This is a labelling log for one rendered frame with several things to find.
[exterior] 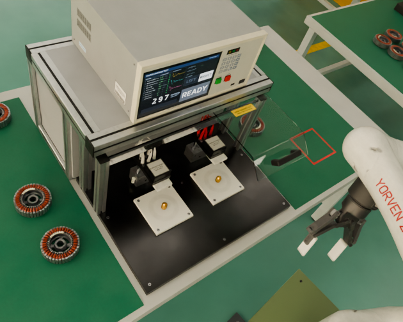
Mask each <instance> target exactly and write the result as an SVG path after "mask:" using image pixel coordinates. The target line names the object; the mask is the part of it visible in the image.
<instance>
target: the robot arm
mask: <svg viewBox="0 0 403 322"><path fill-rule="evenodd" d="M342 151H343V154H344V157H345V159H346V161H347V162H348V163H349V164H350V166H351V167H352V168H353V169H354V171H355V172H356V174H357V175H358V177H357V178H356V180H355V181H354V183H353V184H352V185H351V186H350V187H349V189H348V193H349V194H348V195H347V196H346V198H345V199H344V200H343V201H342V208H341V209H340V210H336V209H335V208H334V207H332V208H331V209H330V210H329V211H328V212H327V213H326V214H325V215H323V216H322V217H321V218H319V219H318V220H316V221H315V222H314V223H312V224H310V225H309V226H308V227H307V228H306V230H307V231H308V232H309V234H308V235H307V237H306V238H305V239H304V240H303V242H302V243H301V244H300V246H299V247H298V248H297V249H298V251H299V252H300V253H301V255H302V256H304V255H305V254H306V253H307V252H308V251H309V249H310V248H311V247H312V245H313V244H314V243H315V242H316V241H317V240H318V238H317V237H318V236H320V235H322V234H324V233H326V232H328V231H329V230H331V229H333V228H338V227H344V237H343V239H342V238H341V239H339V241H338V242H337V243H336V245H335V246H334V247H333V248H332V249H331V250H330V251H329V253H328V256H329V257H330V259H331V260H332V261H335V260H336V258H337V257H338V256H339V255H340V254H341V253H342V252H343V251H344V249H345V248H346V247H347V246H349V247H352V246H353V245H354V244H356V242H357V240H358V237H359V235H360V232H361V229H362V227H363V225H364V224H365V222H366V220H365V218H366V217H367V215H368V214H369V213H370V212H371V210H378V209H379V211H380V212H381V215H382V216H383V218H384V220H385V222H386V224H387V226H388V229H389V230H390V233H391V235H392V237H393V239H394V242H395V244H396V246H397V248H398V251H399V253H400V256H401V258H402V260H403V141H401V140H398V139H394V138H392V137H389V136H388V135H386V134H384V133H383V132H381V131H380V130H379V129H377V128H374V127H371V126H361V127H358V128H355V129H354V130H352V131H350V132H349V133H348V134H347V136H346V137H345V139H344V141H343V144H342ZM334 219H335V221H334ZM352 237H353V238H352ZM319 322H403V307H394V306H388V307H378V308H373V309H362V310H350V309H347V310H339V311H337V312H335V313H333V314H331V315H330V316H328V317H326V318H324V319H323V320H321V321H319Z"/></svg>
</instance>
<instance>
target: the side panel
mask: <svg viewBox="0 0 403 322"><path fill-rule="evenodd" d="M27 62H28V71H29V79H30V85H31V94H32V99H33V108H34V113H35V122H36V127H37V128H38V130H39V131H40V133H41V135H42V137H43V138H44V140H45V141H46V143H47V145H48V146H49V148H50V149H51V151H52V153H53V155H54V156H55V158H56V160H57V161H58V163H59V165H60V166H61V168H62V170H63V171H64V173H65V174H66V176H68V180H69V181H70V180H72V160H71V142H70V122H69V121H68V119H67V117H66V116H65V115H64V113H63V111H62V110H61V109H60V107H59V105H58V104H57V103H56V101H55V99H54V98H53V96H52V95H51V93H50V92H49V90H48V89H47V87H46V86H45V84H44V83H43V81H42V79H41V78H40V76H39V75H38V74H37V72H36V70H35V69H34V67H33V66H32V64H31V63H30V61H29V59H28V58H27Z"/></svg>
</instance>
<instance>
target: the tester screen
mask: <svg viewBox="0 0 403 322"><path fill-rule="evenodd" d="M218 58H219V54H218V55H215V56H211V57H207V58H204V59H200V60H197V61H193V62H190V63H186V64H183V65H179V66H175V67H172V68H168V69H165V70H161V71H158V72H154V73H150V74H147V75H145V80H144V85H143V92H142V97H141V104H140V108H139V116H138V117H140V116H144V115H146V114H150V113H152V112H155V111H158V110H161V109H164V108H167V107H170V106H172V105H176V104H179V103H182V102H185V101H187V100H190V99H193V98H196V97H199V96H202V95H206V94H207V93H205V94H202V95H199V96H196V97H193V98H190V99H187V100H184V101H181V102H179V100H180V95H181V92H182V90H183V89H186V88H190V87H192V86H196V85H199V84H202V83H204V82H208V81H211V79H212V77H211V78H209V79H205V80H202V81H200V82H195V83H193V84H190V85H187V86H184V81H185V79H186V78H188V77H192V76H195V75H199V74H201V73H205V72H209V71H211V70H213V71H214V70H215V67H216V64H217V61H218ZM213 73H214V72H213ZM212 75H213V74H212ZM167 94H170V97H169V100H166V101H163V102H159V103H156V104H153V105H151V103H152V99H154V98H157V97H160V96H164V95H167ZM176 98H177V101H176V102H175V103H172V104H169V105H166V106H164V107H161V108H158V109H155V110H152V111H149V112H146V113H143V114H141V110H143V109H147V108H149V107H153V106H155V105H159V104H162V103H164V102H168V101H170V100H174V99H176Z"/></svg>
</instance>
